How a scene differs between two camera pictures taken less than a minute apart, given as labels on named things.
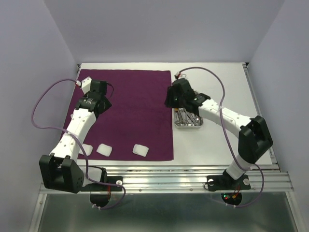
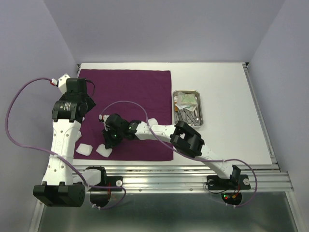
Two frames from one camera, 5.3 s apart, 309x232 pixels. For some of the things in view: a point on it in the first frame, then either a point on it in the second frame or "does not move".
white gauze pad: (140, 150) -> (152, 122)
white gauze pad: (104, 149) does not move
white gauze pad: (88, 149) does not move
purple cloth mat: (138, 115) does not move
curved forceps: (190, 120) does not move
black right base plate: (231, 188) does not move
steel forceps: (197, 122) does not move
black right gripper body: (179, 101) -> (113, 137)
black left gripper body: (107, 104) -> (90, 103)
